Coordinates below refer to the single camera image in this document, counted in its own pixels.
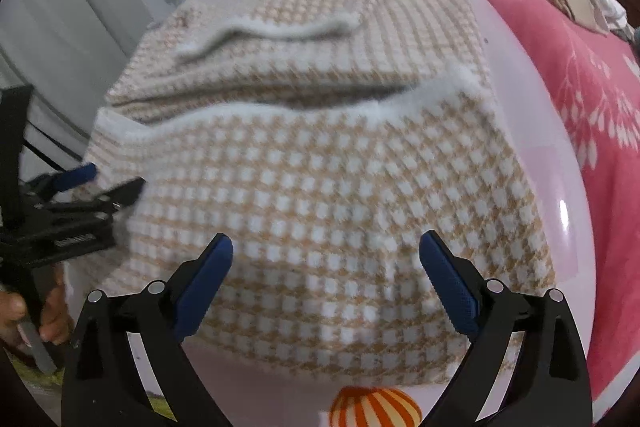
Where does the pink floral blanket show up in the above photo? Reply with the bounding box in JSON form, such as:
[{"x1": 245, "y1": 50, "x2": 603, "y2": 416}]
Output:
[{"x1": 488, "y1": 0, "x2": 639, "y2": 419}]

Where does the pink bed sheet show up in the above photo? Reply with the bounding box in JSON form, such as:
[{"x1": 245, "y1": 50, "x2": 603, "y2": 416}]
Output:
[{"x1": 64, "y1": 0, "x2": 599, "y2": 427}]

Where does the left human hand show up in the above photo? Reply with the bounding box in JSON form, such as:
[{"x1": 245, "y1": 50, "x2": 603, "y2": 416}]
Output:
[{"x1": 1, "y1": 265, "x2": 73, "y2": 351}]

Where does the white wardrobe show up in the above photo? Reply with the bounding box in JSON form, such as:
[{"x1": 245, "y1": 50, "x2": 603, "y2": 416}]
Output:
[{"x1": 1, "y1": 0, "x2": 176, "y2": 179}]

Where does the beige houndstooth coat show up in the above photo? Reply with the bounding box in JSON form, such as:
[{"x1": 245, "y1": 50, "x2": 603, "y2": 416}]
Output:
[{"x1": 76, "y1": 0, "x2": 555, "y2": 386}]

